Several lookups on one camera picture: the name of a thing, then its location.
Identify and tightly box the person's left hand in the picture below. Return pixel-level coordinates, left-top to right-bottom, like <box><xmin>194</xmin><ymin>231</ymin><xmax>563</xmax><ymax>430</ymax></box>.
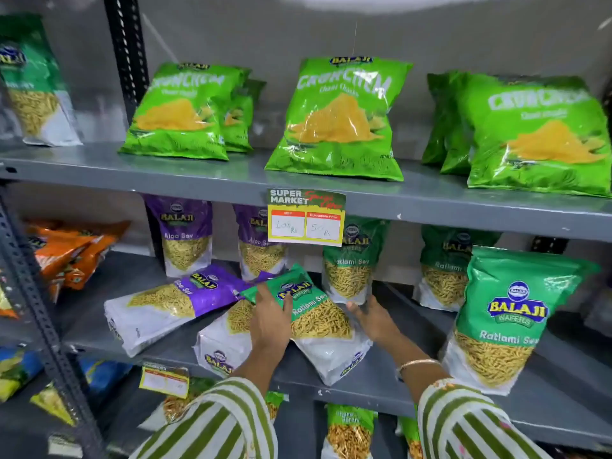
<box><xmin>249</xmin><ymin>282</ymin><xmax>294</xmax><ymax>363</ymax></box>

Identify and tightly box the person's right hand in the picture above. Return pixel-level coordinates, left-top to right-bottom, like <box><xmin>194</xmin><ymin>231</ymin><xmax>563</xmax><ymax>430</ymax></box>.
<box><xmin>346</xmin><ymin>295</ymin><xmax>408</xmax><ymax>360</ymax></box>

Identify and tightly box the green and white snack packet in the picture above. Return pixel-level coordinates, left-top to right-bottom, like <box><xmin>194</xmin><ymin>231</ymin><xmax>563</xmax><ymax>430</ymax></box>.
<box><xmin>193</xmin><ymin>300</ymin><xmax>255</xmax><ymax>379</ymax></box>
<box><xmin>412</xmin><ymin>224</ymin><xmax>502</xmax><ymax>313</ymax></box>
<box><xmin>395</xmin><ymin>416</ymin><xmax>425</xmax><ymax>459</ymax></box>
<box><xmin>439</xmin><ymin>246</ymin><xmax>601</xmax><ymax>397</ymax></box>
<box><xmin>0</xmin><ymin>13</ymin><xmax>84</xmax><ymax>148</ymax></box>
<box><xmin>240</xmin><ymin>263</ymin><xmax>374</xmax><ymax>387</ymax></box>
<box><xmin>138</xmin><ymin>376</ymin><xmax>217</xmax><ymax>432</ymax></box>
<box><xmin>264</xmin><ymin>391</ymin><xmax>289</xmax><ymax>422</ymax></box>
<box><xmin>321</xmin><ymin>215</ymin><xmax>390</xmax><ymax>306</ymax></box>
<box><xmin>320</xmin><ymin>404</ymin><xmax>379</xmax><ymax>459</ymax></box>

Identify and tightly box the person's left forearm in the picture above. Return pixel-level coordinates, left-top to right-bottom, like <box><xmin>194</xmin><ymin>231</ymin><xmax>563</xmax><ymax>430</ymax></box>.
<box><xmin>128</xmin><ymin>350</ymin><xmax>279</xmax><ymax>459</ymax></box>

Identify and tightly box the person's right forearm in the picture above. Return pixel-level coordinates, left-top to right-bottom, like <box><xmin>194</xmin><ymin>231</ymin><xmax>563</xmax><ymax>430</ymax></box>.
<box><xmin>385</xmin><ymin>340</ymin><xmax>553</xmax><ymax>459</ymax></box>

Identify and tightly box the purple and white snack packet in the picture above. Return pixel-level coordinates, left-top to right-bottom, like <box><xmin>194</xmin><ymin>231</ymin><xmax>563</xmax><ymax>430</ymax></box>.
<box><xmin>104</xmin><ymin>264</ymin><xmax>251</xmax><ymax>358</ymax></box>
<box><xmin>143</xmin><ymin>194</ymin><xmax>214</xmax><ymax>279</ymax></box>
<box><xmin>232</xmin><ymin>204</ymin><xmax>288</xmax><ymax>282</ymax></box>

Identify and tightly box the gold bangle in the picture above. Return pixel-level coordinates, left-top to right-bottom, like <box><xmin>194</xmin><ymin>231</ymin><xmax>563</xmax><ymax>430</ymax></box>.
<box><xmin>395</xmin><ymin>359</ymin><xmax>442</xmax><ymax>379</ymax></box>

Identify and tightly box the yellow and red price tag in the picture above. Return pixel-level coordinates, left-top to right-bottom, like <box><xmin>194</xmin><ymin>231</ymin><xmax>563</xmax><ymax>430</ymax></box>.
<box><xmin>266</xmin><ymin>188</ymin><xmax>347</xmax><ymax>248</ymax></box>

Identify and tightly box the grey metal shelf rack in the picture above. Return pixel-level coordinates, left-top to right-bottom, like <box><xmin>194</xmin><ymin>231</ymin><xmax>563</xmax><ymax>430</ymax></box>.
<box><xmin>0</xmin><ymin>0</ymin><xmax>612</xmax><ymax>459</ymax></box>

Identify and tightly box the small yellow price tag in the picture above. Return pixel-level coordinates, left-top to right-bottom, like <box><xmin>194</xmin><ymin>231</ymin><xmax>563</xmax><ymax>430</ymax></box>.
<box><xmin>139</xmin><ymin>362</ymin><xmax>190</xmax><ymax>400</ymax></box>

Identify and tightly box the light green chips packet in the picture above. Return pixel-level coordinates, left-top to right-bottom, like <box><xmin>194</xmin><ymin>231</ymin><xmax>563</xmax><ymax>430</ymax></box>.
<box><xmin>119</xmin><ymin>62</ymin><xmax>248</xmax><ymax>162</ymax></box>
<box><xmin>421</xmin><ymin>71</ymin><xmax>475</xmax><ymax>177</ymax></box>
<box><xmin>264</xmin><ymin>55</ymin><xmax>414</xmax><ymax>182</ymax></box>
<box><xmin>221</xmin><ymin>78</ymin><xmax>267</xmax><ymax>154</ymax></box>
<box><xmin>458</xmin><ymin>73</ymin><xmax>612</xmax><ymax>199</ymax></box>

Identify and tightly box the blue and yellow snack packet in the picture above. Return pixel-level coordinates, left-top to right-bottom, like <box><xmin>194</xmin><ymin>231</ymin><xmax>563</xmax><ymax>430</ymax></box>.
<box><xmin>30</xmin><ymin>358</ymin><xmax>134</xmax><ymax>427</ymax></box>
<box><xmin>0</xmin><ymin>345</ymin><xmax>45</xmax><ymax>403</ymax></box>

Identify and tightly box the small white shelf label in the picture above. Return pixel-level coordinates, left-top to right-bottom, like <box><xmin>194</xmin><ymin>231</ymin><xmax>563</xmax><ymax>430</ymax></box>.
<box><xmin>47</xmin><ymin>434</ymin><xmax>84</xmax><ymax>459</ymax></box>

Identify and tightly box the yellow and orange snack packet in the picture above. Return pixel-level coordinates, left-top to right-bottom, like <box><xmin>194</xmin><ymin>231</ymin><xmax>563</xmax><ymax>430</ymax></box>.
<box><xmin>0</xmin><ymin>281</ymin><xmax>20</xmax><ymax>321</ymax></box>

